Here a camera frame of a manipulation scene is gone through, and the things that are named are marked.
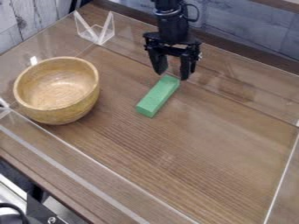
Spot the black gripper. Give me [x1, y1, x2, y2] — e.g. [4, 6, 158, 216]
[143, 7, 202, 81]

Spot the green rectangular block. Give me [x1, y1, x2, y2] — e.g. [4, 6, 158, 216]
[135, 75, 180, 118]

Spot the wooden bowl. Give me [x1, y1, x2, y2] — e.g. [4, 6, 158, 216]
[13, 56, 99, 125]

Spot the clear acrylic corner bracket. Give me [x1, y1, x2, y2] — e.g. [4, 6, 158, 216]
[74, 10, 115, 46]

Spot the clear acrylic enclosure wall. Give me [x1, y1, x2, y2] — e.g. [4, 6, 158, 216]
[0, 15, 299, 224]

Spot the black metal table bracket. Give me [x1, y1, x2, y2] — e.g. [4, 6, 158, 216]
[25, 185, 68, 224]

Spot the black cable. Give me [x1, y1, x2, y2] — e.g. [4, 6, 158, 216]
[0, 202, 31, 224]

